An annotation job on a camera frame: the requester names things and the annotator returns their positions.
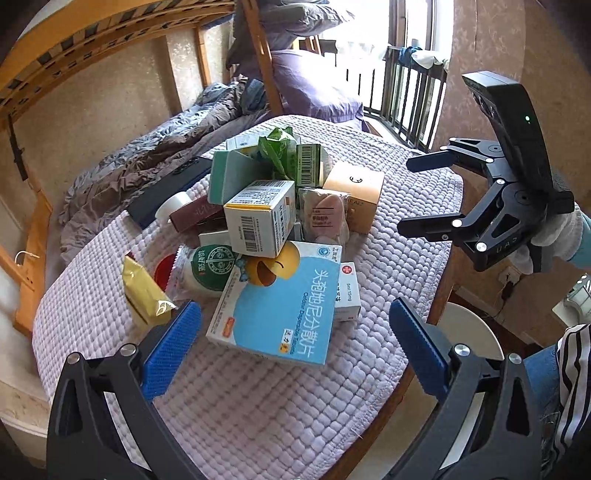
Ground black flat box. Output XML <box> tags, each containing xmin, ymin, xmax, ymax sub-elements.
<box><xmin>127</xmin><ymin>157</ymin><xmax>212</xmax><ymax>229</ymax></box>

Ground grey crumpled blanket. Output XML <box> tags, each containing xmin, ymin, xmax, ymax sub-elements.
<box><xmin>58</xmin><ymin>77</ymin><xmax>269</xmax><ymax>264</ymax></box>

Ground striped sleeve forearm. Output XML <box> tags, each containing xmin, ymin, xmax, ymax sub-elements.
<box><xmin>553</xmin><ymin>324</ymin><xmax>590</xmax><ymax>458</ymax></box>

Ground white green round packet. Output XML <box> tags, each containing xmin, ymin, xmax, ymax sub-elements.
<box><xmin>165</xmin><ymin>244</ymin><xmax>236</xmax><ymax>302</ymax></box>

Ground dark red box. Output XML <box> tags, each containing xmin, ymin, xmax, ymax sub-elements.
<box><xmin>169</xmin><ymin>196</ymin><xmax>222</xmax><ymax>233</ymax></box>

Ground white yellow barcode box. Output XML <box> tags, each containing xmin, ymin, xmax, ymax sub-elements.
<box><xmin>223</xmin><ymin>180</ymin><xmax>296</xmax><ymax>258</ymax></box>

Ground white gloved right hand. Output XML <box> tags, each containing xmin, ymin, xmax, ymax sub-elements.
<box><xmin>531</xmin><ymin>204</ymin><xmax>590</xmax><ymax>270</ymax></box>

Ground yellow biscuit snack packet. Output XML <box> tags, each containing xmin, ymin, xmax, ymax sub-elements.
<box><xmin>122</xmin><ymin>256</ymin><xmax>176</xmax><ymax>331</ymax></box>

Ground white ear drops box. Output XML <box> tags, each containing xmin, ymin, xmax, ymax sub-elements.
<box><xmin>334</xmin><ymin>262</ymin><xmax>361</xmax><ymax>323</ymax></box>

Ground red round lid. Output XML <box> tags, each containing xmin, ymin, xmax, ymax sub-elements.
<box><xmin>153</xmin><ymin>254</ymin><xmax>175</xmax><ymax>291</ymax></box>

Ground green plastic wrapper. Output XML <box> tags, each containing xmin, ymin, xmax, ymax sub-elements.
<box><xmin>257</xmin><ymin>126</ymin><xmax>297</xmax><ymax>180</ymax></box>

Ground purple pillow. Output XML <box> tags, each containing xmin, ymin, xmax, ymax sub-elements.
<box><xmin>273</xmin><ymin>50</ymin><xmax>363</xmax><ymax>123</ymax></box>

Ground white wall socket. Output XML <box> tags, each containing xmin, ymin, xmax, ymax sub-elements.
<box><xmin>498</xmin><ymin>266</ymin><xmax>521</xmax><ymax>287</ymax></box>

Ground lavender quilted mat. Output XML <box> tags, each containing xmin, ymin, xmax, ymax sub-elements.
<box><xmin>32</xmin><ymin>115</ymin><xmax>463</xmax><ymax>479</ymax></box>

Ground tan cardboard box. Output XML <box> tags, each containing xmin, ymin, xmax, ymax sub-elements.
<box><xmin>324</xmin><ymin>161</ymin><xmax>385</xmax><ymax>235</ymax></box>

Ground green barcode box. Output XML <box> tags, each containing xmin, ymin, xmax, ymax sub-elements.
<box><xmin>295</xmin><ymin>144</ymin><xmax>332</xmax><ymax>188</ymax></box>

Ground dark balcony railing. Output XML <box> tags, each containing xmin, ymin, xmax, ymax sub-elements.
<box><xmin>320</xmin><ymin>39</ymin><xmax>448</xmax><ymax>152</ymax></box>

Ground blue medicine tablet box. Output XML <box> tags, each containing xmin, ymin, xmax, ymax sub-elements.
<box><xmin>206</xmin><ymin>241</ymin><xmax>342</xmax><ymax>366</ymax></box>

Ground pink sponge packet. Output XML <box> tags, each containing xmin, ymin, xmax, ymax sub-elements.
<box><xmin>298</xmin><ymin>188</ymin><xmax>349</xmax><ymax>246</ymax></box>

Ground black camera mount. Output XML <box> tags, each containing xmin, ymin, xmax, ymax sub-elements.
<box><xmin>462</xmin><ymin>71</ymin><xmax>554</xmax><ymax>196</ymax></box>

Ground teal green box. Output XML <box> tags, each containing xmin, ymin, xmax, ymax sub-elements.
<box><xmin>207</xmin><ymin>150</ymin><xmax>273</xmax><ymax>206</ymax></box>

